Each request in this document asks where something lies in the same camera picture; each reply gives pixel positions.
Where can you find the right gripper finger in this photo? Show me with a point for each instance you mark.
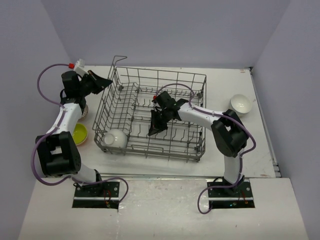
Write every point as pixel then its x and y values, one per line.
pixel 155 115
pixel 157 127

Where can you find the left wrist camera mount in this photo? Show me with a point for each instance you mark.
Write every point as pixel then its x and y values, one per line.
pixel 78 67

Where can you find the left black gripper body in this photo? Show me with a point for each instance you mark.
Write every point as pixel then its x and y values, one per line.
pixel 89 85

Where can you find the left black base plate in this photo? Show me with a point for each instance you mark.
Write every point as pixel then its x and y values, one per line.
pixel 97 196

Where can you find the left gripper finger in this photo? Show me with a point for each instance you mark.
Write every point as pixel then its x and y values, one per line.
pixel 103 86
pixel 98 79

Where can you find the white bowl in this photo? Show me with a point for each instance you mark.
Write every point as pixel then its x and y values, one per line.
pixel 240 104
pixel 115 138

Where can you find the grey wire dish rack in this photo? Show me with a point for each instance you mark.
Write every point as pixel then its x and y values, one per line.
pixel 129 122

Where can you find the yellow-green bowl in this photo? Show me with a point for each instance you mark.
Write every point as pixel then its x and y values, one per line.
pixel 79 134

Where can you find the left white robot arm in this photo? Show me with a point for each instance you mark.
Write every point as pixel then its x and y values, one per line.
pixel 56 150

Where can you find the white bowl front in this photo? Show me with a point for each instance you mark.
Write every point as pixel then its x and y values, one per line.
pixel 115 138

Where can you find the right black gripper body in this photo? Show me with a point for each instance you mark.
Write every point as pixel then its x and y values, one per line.
pixel 164 116

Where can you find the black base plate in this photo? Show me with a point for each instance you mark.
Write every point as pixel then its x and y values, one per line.
pixel 226 198
pixel 97 196

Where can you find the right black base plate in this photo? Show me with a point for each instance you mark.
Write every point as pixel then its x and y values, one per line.
pixel 226 198

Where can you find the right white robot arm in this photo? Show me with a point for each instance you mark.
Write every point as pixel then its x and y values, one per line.
pixel 228 131

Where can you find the brown patterned bowl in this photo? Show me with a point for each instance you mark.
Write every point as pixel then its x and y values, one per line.
pixel 85 112

